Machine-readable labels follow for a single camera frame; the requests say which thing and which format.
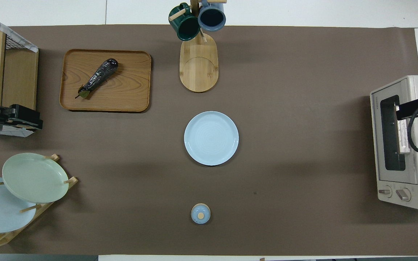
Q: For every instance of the wooden step shelf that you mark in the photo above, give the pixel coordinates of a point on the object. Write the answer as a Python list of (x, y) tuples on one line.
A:
[(18, 76)]

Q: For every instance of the wooden mug tree stand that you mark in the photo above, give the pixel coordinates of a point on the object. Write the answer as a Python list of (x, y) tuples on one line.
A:
[(198, 69)]

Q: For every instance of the pale green plate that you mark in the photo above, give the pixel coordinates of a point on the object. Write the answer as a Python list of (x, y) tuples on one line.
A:
[(35, 177)]

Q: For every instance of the brown table mat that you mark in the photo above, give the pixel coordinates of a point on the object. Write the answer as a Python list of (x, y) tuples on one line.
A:
[(303, 127)]

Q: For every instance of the small blue lid wooden knob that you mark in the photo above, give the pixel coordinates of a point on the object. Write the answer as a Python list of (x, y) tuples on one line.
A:
[(200, 214)]

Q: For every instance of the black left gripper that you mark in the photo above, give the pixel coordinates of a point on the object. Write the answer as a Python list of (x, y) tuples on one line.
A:
[(0, 117)]

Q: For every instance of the dark green mug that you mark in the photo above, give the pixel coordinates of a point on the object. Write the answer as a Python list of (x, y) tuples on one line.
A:
[(187, 29)]

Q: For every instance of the wooden plate rack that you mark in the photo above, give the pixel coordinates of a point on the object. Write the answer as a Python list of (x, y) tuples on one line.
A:
[(9, 237)]

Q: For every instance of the dark purple eggplant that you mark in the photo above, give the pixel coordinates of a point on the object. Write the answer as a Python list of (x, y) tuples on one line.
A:
[(100, 74)]

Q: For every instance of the light blue ribbed plate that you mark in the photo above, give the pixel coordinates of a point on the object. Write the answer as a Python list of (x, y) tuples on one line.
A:
[(211, 138)]

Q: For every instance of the wooden serving tray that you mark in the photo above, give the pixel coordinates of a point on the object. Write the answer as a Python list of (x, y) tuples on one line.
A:
[(129, 90)]

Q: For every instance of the blue mug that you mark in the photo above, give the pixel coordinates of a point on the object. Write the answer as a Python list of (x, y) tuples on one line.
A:
[(212, 18)]

